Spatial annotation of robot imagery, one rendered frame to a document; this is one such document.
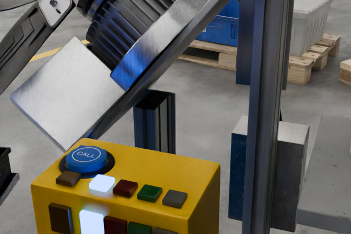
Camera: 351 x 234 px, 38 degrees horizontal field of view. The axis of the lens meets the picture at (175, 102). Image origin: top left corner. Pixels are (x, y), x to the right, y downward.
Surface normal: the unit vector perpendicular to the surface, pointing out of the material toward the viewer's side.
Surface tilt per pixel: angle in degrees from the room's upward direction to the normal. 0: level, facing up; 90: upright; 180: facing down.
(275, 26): 90
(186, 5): 50
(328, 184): 0
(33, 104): 55
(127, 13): 70
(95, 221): 90
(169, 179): 0
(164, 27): 66
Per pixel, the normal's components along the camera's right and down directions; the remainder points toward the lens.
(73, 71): 0.20, -0.19
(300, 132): -0.01, -0.91
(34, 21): -0.60, -0.33
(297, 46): -0.53, 0.44
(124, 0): -0.29, -0.18
